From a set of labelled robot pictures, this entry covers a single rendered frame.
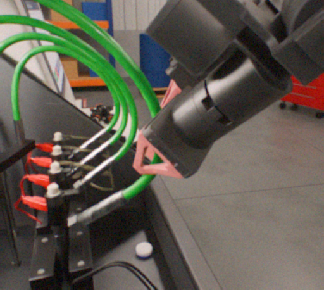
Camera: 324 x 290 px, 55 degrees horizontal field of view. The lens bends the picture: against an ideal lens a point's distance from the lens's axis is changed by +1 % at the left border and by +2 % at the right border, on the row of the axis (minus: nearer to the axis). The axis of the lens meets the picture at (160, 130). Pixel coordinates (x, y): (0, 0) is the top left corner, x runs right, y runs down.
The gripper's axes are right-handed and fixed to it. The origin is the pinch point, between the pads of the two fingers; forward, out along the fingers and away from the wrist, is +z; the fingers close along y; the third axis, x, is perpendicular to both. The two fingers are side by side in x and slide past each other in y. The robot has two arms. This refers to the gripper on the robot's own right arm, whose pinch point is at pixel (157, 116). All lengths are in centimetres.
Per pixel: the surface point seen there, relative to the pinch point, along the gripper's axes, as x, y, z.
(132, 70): 15.7, 9.3, -5.5
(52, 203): 6.5, 2.9, 21.2
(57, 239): 6.0, -2.3, 26.6
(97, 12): -519, 84, 64
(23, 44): -27.2, 28.9, 16.3
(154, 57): -472, -33, 41
